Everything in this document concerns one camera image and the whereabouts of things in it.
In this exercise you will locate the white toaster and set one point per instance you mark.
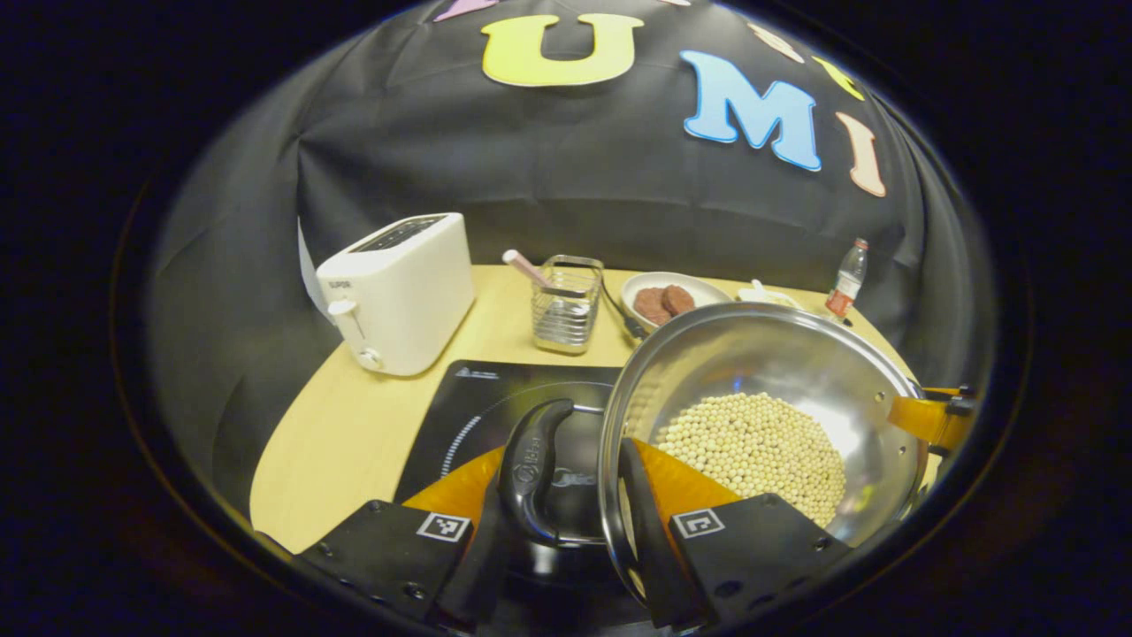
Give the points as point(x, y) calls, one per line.
point(398, 301)

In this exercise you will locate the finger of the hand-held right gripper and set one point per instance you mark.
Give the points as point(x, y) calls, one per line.
point(924, 418)

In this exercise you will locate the stainless steel pot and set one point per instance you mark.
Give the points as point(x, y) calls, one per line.
point(752, 354)

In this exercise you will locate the pile of yellow soybeans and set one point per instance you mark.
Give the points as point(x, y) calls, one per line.
point(752, 442)

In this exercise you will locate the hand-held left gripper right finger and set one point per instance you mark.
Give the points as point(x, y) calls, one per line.
point(659, 557)

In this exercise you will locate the black backdrop cloth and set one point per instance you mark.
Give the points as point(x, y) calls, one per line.
point(575, 177)

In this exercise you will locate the brown meat patty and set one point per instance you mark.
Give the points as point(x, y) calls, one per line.
point(679, 299)
point(650, 308)

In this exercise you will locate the clear bottle with red label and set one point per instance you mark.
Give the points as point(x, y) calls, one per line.
point(847, 283)

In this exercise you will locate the white round plate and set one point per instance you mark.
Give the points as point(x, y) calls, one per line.
point(707, 287)

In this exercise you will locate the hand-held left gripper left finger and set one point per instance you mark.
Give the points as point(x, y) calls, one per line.
point(389, 557)

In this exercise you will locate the pink utensil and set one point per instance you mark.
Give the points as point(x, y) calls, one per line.
point(522, 264)

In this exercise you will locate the black induction cooktop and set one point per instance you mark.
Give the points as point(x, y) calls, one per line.
point(478, 398)

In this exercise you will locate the white divided dish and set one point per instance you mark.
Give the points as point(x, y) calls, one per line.
point(769, 296)

